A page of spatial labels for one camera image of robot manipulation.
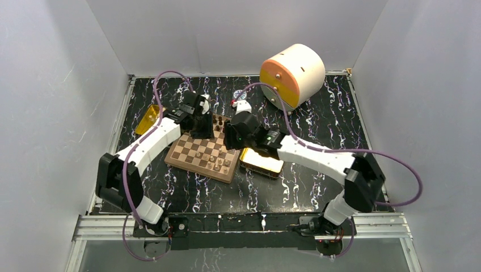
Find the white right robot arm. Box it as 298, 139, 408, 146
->
224, 112, 385, 235

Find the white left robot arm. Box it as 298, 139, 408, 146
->
95, 92, 213, 236

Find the row of dark chess pieces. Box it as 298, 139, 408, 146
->
213, 115, 226, 132

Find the wooden chess board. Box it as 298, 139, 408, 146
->
164, 114, 241, 184

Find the gold tin with white pieces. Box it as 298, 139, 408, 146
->
134, 104, 160, 135

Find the empty gold square tin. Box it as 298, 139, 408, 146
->
239, 148, 284, 179

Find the small blue white jar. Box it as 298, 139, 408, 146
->
233, 90, 247, 100

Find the round pastel drawer cabinet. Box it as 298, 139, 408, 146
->
259, 44, 326, 112

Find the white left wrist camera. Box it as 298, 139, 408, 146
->
200, 94, 210, 115

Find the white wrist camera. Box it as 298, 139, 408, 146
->
200, 94, 210, 115
232, 100, 252, 115

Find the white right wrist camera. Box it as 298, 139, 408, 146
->
232, 100, 252, 115

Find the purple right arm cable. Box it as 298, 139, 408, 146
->
231, 82, 424, 260

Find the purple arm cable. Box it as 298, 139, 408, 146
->
122, 70, 196, 262
231, 82, 424, 260

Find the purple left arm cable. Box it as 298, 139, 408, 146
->
122, 70, 196, 262

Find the aluminium front rail frame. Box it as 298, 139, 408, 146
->
66, 212, 421, 271

